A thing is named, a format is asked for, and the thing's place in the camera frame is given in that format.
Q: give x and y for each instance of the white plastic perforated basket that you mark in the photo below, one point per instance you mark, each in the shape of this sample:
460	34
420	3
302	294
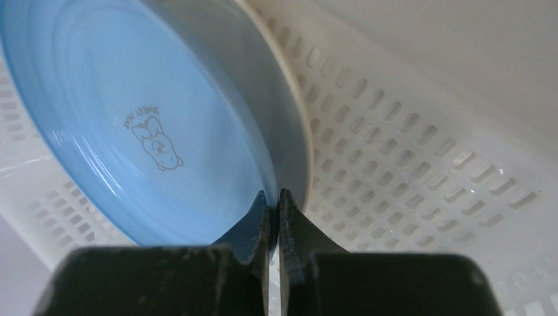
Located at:
445	202

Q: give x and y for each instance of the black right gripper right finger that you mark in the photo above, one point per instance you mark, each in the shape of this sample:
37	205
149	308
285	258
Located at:
299	239

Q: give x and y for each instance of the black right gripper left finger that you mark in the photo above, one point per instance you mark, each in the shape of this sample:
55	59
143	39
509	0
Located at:
242	282

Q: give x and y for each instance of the cream round plate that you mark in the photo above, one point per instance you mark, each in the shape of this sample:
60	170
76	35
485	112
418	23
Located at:
283	87

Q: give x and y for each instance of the blue round plate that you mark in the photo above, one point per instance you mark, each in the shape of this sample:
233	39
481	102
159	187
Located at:
141	116

